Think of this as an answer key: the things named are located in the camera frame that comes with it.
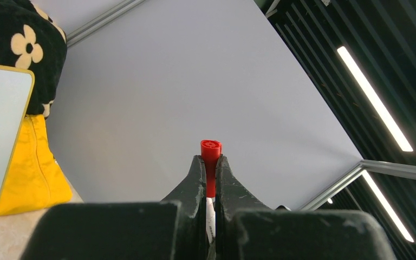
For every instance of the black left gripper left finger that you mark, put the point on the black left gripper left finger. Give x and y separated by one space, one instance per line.
173 228

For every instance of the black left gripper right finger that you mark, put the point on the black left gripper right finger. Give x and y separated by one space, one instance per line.
248 229

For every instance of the red capped marker pen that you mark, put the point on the red capped marker pen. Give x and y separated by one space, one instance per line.
210 220

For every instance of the red marker cap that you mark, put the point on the red marker cap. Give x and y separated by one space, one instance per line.
211 151

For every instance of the folded yellow garment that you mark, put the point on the folded yellow garment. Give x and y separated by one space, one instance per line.
34 180

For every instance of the ceiling light strip lower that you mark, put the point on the ceiling light strip lower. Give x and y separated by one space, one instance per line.
386 206

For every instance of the ceiling light strip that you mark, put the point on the ceiling light strip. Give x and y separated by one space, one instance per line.
386 206
374 99

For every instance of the ceiling light strip upper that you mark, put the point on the ceiling light strip upper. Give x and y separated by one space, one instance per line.
374 99

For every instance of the black blanket with beige flowers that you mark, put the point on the black blanket with beige flowers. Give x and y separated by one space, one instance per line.
30 39

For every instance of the aluminium corner post right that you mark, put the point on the aluminium corner post right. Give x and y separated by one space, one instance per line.
101 21

